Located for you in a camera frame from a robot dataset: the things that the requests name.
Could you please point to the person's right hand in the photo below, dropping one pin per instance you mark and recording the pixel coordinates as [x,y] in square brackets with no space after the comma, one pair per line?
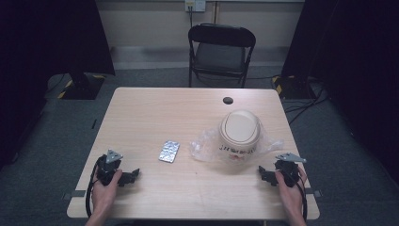
[291,197]

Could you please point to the dark curtain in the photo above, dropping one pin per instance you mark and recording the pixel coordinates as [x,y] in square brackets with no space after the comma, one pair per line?
[47,47]
[354,62]

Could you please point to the person's left hand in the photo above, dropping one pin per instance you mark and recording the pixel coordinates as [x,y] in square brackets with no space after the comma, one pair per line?
[105,194]

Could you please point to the white wall socket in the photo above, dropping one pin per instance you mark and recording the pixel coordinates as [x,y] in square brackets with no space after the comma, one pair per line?
[195,5]

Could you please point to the clear plastic bag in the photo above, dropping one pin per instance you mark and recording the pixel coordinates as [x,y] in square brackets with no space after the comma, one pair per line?
[204,147]

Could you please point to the silver blister pack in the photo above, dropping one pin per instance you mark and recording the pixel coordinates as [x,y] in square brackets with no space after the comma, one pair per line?
[169,151]

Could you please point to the black stand base striped tape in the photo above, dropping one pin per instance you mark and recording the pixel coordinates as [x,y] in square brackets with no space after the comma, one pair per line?
[83,86]
[291,88]

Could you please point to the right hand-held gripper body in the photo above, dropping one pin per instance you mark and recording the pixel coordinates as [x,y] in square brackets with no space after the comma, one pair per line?
[287,171]

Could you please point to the black folding chair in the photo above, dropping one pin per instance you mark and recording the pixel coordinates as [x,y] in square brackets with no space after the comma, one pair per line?
[219,53]

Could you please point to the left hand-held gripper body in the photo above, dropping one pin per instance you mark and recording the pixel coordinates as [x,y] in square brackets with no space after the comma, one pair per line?
[108,169]

